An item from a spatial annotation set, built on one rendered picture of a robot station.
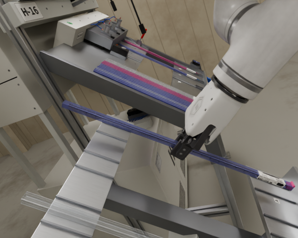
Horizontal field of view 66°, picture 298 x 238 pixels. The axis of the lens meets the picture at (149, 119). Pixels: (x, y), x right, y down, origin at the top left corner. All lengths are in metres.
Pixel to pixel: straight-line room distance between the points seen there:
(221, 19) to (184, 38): 2.85
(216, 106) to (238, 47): 0.09
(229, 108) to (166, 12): 2.88
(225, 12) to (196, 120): 0.18
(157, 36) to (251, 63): 2.89
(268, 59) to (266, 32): 0.04
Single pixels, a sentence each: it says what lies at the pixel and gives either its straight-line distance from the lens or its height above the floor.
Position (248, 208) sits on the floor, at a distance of 1.56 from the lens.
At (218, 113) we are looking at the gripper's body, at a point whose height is 1.02.
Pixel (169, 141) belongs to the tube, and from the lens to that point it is 0.47.
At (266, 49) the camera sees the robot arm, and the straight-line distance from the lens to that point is 0.38.
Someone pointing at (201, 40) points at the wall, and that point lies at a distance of 3.33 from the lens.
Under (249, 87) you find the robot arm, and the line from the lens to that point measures 0.39.
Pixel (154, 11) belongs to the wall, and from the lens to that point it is 3.22.
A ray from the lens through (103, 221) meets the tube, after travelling 0.35.
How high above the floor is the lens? 1.21
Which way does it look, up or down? 25 degrees down
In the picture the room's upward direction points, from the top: 24 degrees counter-clockwise
